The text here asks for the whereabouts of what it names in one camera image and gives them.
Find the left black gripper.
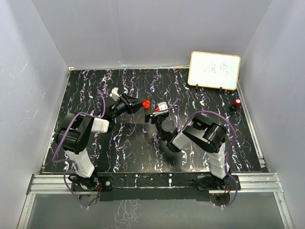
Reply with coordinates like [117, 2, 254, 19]
[111, 94, 146, 120]

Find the red earbud charging case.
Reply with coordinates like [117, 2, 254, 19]
[142, 100, 151, 110]

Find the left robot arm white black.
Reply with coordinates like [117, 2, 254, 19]
[52, 92, 146, 190]

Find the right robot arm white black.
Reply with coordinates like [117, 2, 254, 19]
[144, 111, 230, 190]

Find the red emergency stop button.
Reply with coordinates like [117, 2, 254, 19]
[230, 98, 241, 112]

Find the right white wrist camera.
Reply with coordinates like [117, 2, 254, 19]
[155, 102, 168, 113]

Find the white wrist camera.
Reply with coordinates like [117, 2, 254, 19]
[110, 87, 120, 101]
[155, 102, 168, 113]

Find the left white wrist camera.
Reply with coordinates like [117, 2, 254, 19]
[110, 87, 120, 101]

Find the small whiteboard with wooden frame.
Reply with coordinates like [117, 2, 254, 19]
[187, 51, 241, 91]

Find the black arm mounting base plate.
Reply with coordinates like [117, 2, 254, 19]
[68, 172, 241, 204]

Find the aluminium frame rail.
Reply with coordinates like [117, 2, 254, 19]
[17, 173, 294, 229]

